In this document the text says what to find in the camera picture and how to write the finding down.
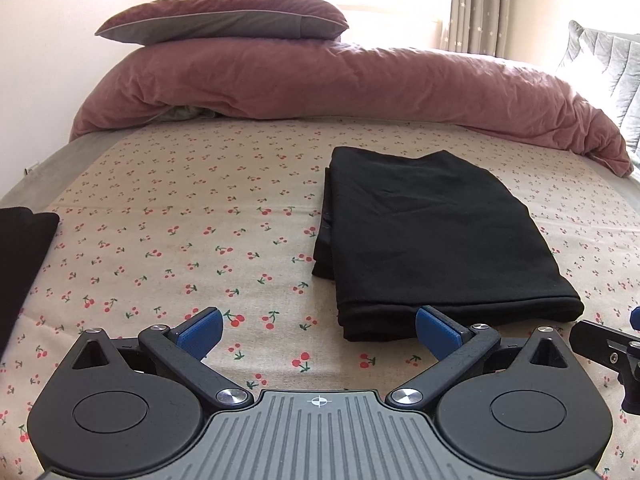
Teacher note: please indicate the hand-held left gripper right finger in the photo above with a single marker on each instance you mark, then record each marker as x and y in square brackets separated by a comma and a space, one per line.
[437, 332]

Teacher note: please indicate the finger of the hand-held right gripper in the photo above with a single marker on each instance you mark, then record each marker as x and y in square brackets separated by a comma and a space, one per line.
[600, 342]

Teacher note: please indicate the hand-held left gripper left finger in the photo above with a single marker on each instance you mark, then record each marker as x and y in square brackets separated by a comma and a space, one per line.
[200, 332]

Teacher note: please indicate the black pants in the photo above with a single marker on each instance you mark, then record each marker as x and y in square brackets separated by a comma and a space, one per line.
[22, 260]
[425, 230]

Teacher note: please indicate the cherry print bed sheet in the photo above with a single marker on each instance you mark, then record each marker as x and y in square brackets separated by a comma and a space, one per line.
[175, 210]

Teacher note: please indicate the grey cloth under duvet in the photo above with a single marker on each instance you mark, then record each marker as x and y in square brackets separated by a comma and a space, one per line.
[187, 112]

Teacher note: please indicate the grey bed cover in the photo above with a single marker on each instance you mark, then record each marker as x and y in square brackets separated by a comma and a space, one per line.
[45, 160]

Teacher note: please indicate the pink duvet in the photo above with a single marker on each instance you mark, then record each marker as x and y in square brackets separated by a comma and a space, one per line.
[350, 85]

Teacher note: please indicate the grey quilted pillow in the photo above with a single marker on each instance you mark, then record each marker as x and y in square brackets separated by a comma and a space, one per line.
[607, 80]

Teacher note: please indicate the pink and grey pillow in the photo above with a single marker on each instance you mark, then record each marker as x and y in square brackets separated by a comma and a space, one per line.
[220, 17]

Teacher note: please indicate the grey star print curtain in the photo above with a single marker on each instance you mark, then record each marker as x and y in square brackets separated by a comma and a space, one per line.
[487, 5]

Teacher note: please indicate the white wall socket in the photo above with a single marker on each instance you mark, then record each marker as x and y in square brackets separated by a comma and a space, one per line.
[32, 167]

